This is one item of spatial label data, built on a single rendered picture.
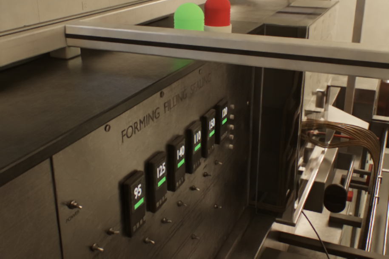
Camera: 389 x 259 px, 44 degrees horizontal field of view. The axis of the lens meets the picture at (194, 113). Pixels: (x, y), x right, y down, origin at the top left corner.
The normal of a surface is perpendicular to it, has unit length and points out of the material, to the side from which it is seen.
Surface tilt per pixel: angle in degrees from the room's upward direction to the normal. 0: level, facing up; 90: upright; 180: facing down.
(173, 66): 0
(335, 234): 0
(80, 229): 90
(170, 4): 90
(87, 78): 0
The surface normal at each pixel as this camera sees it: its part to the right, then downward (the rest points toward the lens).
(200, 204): 0.92, 0.14
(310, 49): -0.40, 0.32
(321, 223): 0.00, -0.94
